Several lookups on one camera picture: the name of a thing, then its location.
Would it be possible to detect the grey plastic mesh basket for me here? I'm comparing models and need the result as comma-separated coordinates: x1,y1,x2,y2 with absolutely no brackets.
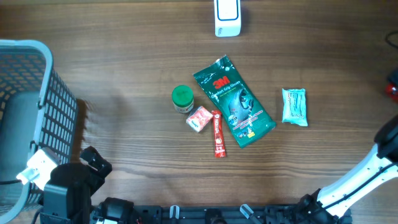
1,40,78,223

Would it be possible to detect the green 3M gloves packet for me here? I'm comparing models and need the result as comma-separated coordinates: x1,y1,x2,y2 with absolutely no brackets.
193,55,276,148

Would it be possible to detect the light blue wipes packet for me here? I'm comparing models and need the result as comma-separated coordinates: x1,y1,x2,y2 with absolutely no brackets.
282,88,308,127

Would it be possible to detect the small red white packet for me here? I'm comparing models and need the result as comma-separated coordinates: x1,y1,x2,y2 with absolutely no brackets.
186,106,213,133

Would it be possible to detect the left camera cable black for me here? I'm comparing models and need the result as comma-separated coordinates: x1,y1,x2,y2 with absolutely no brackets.
0,179,21,185

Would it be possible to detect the white barcode scanner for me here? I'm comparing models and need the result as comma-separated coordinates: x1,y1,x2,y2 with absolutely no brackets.
213,0,242,37

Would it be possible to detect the green lid Knorr jar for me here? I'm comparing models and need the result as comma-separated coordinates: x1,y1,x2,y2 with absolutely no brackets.
172,85,194,113

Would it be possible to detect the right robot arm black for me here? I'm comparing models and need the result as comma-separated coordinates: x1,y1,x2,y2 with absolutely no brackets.
299,116,397,223

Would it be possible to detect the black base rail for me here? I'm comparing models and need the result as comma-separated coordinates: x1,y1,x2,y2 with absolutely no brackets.
90,203,353,224

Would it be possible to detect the red yellow sauce bottle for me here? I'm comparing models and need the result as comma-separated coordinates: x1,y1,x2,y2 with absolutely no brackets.
385,83,398,103

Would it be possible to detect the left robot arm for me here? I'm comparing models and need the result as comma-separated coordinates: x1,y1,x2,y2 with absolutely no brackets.
40,146,142,224

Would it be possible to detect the red stick packet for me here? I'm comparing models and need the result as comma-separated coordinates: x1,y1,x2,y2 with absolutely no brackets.
211,110,226,158

